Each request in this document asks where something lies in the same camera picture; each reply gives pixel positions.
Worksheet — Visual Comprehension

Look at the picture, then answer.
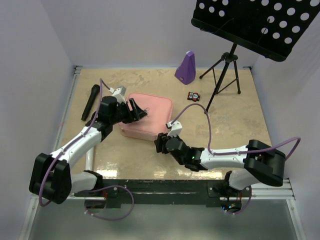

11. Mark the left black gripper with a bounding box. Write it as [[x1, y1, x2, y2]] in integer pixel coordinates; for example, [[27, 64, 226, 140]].
[[110, 98, 147, 125]]

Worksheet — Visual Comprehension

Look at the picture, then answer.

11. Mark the pink medicine kit case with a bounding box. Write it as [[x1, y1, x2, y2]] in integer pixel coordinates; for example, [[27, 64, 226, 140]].
[[118, 92, 174, 142]]

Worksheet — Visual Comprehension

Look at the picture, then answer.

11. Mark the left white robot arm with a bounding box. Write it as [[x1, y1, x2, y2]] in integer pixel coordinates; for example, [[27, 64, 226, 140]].
[[29, 96, 148, 204]]

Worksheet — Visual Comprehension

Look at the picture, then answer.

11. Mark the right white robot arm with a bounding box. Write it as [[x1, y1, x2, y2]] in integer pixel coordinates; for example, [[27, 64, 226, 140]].
[[154, 133, 286, 197]]

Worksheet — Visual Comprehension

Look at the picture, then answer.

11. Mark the black microphone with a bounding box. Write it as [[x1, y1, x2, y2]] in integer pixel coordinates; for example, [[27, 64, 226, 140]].
[[81, 84, 100, 121]]

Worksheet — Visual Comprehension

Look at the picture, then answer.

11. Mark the owl pattern block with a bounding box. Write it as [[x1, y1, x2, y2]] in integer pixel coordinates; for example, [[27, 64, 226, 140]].
[[187, 91, 201, 102]]

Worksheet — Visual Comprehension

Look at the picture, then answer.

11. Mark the purple metronome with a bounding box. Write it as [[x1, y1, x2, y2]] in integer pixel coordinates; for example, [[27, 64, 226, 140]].
[[174, 51, 196, 85]]

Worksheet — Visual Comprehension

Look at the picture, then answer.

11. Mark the white tube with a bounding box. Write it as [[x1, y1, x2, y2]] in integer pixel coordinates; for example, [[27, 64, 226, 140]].
[[84, 147, 95, 171]]

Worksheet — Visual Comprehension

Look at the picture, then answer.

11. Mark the black music stand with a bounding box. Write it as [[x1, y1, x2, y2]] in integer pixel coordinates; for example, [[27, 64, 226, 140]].
[[191, 0, 320, 115]]

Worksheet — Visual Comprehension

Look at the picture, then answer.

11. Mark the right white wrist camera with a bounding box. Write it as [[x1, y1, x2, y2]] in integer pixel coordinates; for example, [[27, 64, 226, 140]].
[[166, 120, 182, 137]]

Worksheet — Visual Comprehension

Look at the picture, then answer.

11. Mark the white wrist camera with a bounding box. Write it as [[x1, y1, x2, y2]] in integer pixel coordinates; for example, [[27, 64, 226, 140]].
[[108, 86, 127, 103], [166, 120, 182, 137]]

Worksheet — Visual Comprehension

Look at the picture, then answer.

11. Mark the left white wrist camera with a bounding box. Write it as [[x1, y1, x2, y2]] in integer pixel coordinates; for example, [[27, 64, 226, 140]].
[[108, 86, 127, 103]]

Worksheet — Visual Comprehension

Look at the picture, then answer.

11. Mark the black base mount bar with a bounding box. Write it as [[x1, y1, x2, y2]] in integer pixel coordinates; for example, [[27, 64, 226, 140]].
[[75, 179, 250, 212]]

